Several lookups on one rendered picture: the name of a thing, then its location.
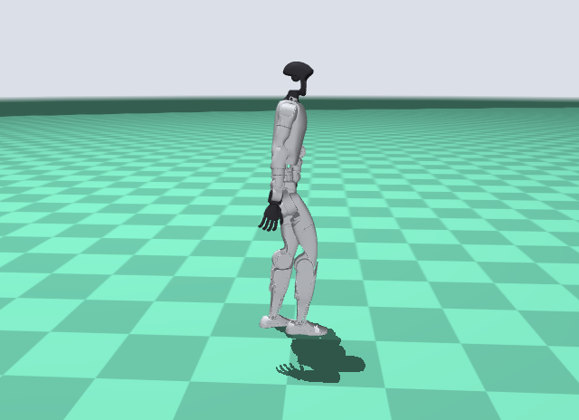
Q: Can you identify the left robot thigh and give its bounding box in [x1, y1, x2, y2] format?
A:
[272, 213, 299, 269]

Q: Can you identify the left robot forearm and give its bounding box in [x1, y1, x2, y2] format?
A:
[289, 158, 303, 184]

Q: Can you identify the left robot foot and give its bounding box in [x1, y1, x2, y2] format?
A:
[260, 315, 293, 329]

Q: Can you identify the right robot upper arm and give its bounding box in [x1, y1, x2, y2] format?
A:
[271, 103, 298, 158]

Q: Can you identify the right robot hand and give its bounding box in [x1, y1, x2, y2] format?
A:
[258, 190, 283, 232]

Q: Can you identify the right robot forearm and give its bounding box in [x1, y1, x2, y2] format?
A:
[271, 146, 289, 202]

